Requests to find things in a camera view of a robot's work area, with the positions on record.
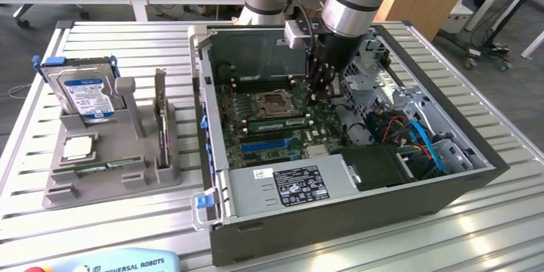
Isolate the black fan shroud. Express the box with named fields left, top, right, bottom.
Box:
left=341, top=145, right=412, bottom=192

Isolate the CPU socket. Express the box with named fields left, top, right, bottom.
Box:
left=249, top=89, right=301, bottom=118

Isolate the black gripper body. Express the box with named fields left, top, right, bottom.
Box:
left=313, top=31, right=363, bottom=76

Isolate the silver drive bay cage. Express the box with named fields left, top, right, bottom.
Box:
left=339, top=26, right=412, bottom=120

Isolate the blue SATA wire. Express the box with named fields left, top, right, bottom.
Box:
left=407, top=120, right=447, bottom=175

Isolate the grey parts rack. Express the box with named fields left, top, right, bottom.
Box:
left=41, top=68, right=184, bottom=211

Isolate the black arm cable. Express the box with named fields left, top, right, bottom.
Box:
left=287, top=0, right=324, bottom=56

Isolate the silver CPU chip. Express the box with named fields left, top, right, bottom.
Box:
left=61, top=136, right=100, bottom=162

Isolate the graphics card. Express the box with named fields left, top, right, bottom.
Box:
left=151, top=68, right=172, bottom=162

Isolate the blue expansion slot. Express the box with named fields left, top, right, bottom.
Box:
left=240, top=138, right=291, bottom=153

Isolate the Universal Robots teach pendant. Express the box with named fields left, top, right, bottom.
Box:
left=24, top=247, right=180, bottom=272

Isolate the red wire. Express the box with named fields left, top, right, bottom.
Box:
left=215, top=85, right=236, bottom=108

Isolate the green motherboard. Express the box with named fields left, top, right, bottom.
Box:
left=213, top=73, right=345, bottom=171

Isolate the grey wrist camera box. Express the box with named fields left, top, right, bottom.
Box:
left=283, top=19, right=316, bottom=50

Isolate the silver chipset heatsink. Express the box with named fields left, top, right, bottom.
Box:
left=305, top=143, right=332, bottom=159

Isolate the blue case latch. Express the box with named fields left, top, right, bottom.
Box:
left=193, top=192, right=215, bottom=210

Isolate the black open PC case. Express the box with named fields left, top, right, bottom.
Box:
left=187, top=20, right=511, bottom=268

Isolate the hard disk with blue bracket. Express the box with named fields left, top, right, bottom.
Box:
left=32, top=55, right=119, bottom=124

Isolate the grey power supply unit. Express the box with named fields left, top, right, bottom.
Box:
left=220, top=153, right=357, bottom=219

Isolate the green RAM stick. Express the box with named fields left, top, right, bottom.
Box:
left=52, top=156, right=144, bottom=175
left=247, top=117, right=308, bottom=133

